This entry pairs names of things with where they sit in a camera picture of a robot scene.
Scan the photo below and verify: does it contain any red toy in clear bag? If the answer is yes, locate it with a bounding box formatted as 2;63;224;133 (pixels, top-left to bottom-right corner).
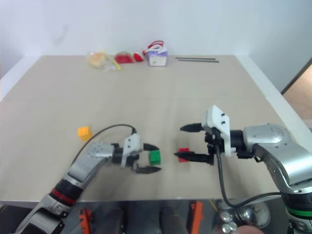
114;51;135;65

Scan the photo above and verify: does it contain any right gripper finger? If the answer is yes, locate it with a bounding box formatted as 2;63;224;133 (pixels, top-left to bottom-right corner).
179;123;203;133
173;151;210;163

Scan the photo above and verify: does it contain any purple white carton box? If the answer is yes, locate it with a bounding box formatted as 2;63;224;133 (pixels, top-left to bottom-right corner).
147;47;169;67

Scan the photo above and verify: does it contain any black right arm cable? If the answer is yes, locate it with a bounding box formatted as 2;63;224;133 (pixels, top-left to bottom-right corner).
214;143;282;209

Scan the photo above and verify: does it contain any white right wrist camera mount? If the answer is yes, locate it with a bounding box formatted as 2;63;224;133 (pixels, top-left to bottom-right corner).
200;105;231;157

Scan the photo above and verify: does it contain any thin yellow cable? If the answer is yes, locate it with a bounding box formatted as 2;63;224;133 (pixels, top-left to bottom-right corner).
209;199;219;214

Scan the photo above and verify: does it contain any red cube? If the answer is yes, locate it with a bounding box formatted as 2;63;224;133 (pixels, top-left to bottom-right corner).
177;147;191;163

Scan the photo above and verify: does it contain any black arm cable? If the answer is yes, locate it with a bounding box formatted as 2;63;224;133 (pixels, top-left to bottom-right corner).
72;124;137;169
214;143;282;209

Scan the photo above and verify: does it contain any shiny metal round bowl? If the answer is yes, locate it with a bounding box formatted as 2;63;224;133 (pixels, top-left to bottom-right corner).
237;201;271;229

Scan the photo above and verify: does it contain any green cube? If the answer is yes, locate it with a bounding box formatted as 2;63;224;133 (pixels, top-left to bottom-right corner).
149;150;162;165

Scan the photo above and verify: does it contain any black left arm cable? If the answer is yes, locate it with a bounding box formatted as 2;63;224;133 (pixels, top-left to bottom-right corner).
72;124;137;169

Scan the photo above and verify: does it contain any red white strap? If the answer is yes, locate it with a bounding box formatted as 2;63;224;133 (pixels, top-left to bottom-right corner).
142;40;167;56

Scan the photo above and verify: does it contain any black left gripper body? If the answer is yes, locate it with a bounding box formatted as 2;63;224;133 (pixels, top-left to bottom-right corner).
126;151;144;172

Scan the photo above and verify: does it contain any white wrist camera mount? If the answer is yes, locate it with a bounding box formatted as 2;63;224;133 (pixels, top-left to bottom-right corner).
200;105;231;157
121;135;143;168

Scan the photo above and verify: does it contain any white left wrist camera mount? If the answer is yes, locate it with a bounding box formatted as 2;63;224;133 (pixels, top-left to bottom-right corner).
121;135;143;168

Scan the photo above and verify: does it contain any yellow cube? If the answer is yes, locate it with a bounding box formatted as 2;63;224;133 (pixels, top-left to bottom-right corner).
78;126;94;142

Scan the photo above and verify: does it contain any clear bag with yellow food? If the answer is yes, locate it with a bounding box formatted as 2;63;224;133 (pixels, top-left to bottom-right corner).
87;50;123;73

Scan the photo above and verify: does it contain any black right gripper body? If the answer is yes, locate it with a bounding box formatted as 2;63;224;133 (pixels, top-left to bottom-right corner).
204;126;224;167

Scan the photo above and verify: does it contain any silver can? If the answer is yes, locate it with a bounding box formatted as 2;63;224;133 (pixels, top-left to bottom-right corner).
221;222;238;234
218;210;236;223

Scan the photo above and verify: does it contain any orange black tool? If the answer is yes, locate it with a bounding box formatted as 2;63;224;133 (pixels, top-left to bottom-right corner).
189;200;204;234
78;208;93;234

